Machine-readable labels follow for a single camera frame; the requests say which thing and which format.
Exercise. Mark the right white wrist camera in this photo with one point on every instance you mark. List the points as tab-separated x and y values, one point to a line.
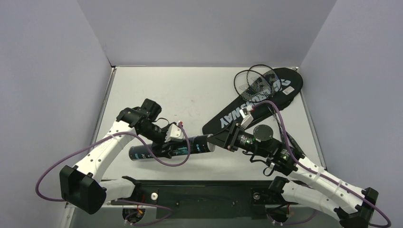
247	118

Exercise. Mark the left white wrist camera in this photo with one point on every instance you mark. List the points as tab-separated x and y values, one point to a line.
174	134

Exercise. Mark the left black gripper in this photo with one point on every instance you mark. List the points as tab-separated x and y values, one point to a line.
167	147

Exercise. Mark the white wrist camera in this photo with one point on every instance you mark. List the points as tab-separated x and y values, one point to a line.
247	118
174	134

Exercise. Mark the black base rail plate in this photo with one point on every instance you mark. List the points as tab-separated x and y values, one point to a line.
207	199

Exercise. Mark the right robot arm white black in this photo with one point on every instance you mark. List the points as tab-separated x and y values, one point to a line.
302	181

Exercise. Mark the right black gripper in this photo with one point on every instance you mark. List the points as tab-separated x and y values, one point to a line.
232	137

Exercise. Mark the black shuttlecock tube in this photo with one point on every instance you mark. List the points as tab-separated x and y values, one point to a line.
198	144

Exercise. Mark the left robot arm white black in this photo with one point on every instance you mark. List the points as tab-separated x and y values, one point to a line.
82	185

